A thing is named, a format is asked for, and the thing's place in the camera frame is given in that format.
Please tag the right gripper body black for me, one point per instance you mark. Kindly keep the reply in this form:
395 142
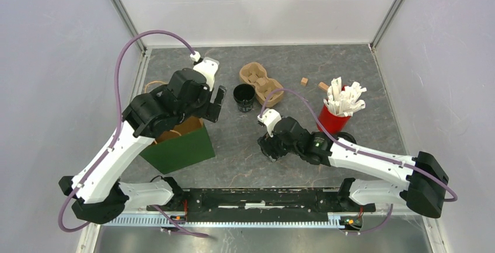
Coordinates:
267 143

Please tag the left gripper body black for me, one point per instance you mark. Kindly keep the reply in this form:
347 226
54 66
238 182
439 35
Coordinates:
201 108

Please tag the brown paper bag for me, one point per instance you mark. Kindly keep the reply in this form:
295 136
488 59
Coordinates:
188 126

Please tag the cardboard cup carrier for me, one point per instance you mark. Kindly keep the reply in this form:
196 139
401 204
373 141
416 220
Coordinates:
256 75

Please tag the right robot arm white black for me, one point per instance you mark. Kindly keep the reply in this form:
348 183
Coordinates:
417 182

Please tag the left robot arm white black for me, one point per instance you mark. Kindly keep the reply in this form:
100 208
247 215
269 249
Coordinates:
99 196

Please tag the small wooden cube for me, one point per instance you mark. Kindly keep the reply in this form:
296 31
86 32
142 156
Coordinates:
304 81

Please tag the green mat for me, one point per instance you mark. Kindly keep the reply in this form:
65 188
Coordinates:
173 152

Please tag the white stirrer sticks bundle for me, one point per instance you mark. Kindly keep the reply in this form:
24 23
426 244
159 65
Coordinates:
344 101

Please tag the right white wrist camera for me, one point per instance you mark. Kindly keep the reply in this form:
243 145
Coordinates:
269 118

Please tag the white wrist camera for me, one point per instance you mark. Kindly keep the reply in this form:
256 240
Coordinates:
269 118
208 67

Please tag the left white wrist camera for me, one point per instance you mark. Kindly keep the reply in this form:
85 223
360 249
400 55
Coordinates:
208 67

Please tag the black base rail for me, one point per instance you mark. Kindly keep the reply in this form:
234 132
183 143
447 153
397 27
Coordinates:
262 204

